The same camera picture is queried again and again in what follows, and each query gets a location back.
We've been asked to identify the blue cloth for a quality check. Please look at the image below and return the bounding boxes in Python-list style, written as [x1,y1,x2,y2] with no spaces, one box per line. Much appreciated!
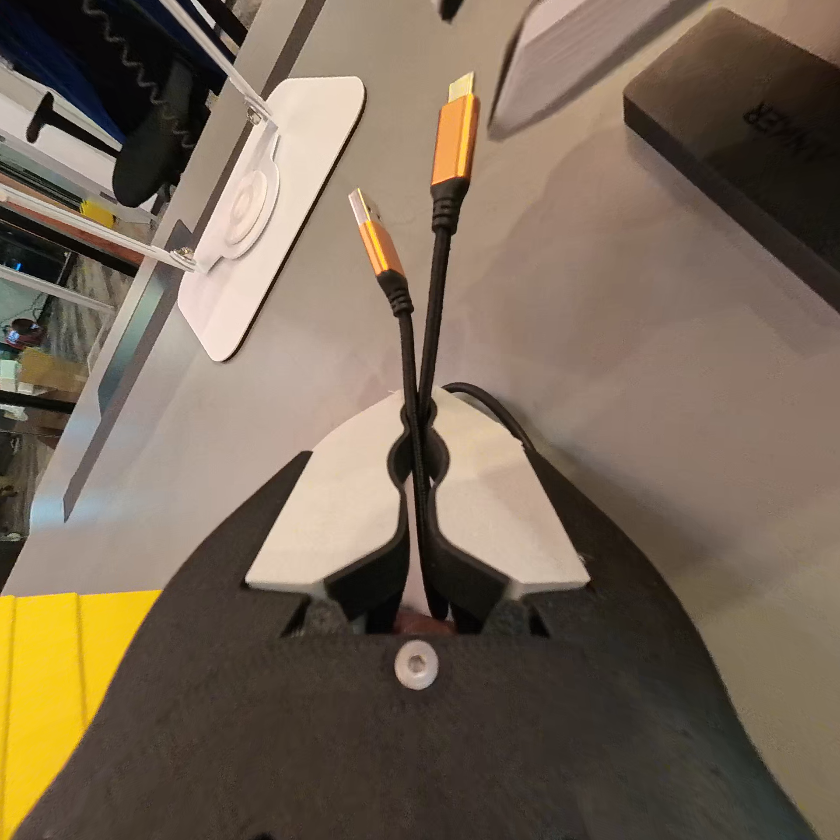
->
[0,0,129,148]

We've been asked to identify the yellow plastic bin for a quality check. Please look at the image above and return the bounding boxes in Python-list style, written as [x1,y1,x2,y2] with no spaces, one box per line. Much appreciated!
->
[0,589,164,840]

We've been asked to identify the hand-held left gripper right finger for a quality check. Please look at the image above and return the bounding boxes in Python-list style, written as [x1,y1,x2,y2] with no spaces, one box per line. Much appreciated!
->
[423,387,592,632]

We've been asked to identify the orange-plug braided usb cable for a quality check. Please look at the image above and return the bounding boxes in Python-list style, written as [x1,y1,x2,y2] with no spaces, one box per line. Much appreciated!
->
[346,72,481,618]

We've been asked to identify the coiled cable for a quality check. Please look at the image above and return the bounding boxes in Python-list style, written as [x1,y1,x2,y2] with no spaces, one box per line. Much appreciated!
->
[82,0,198,155]

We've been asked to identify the white desk stand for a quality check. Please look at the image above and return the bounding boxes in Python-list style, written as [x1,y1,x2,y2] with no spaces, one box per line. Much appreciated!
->
[0,0,366,363]

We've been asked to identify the black usb hub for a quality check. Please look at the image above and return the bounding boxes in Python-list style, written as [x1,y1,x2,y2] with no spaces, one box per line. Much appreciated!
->
[622,8,840,315]

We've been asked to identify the black office chair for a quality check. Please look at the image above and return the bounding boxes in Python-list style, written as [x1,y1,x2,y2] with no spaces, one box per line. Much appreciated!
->
[26,59,198,210]

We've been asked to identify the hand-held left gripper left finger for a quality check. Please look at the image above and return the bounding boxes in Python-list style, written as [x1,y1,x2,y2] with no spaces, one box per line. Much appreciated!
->
[244,391,413,619]

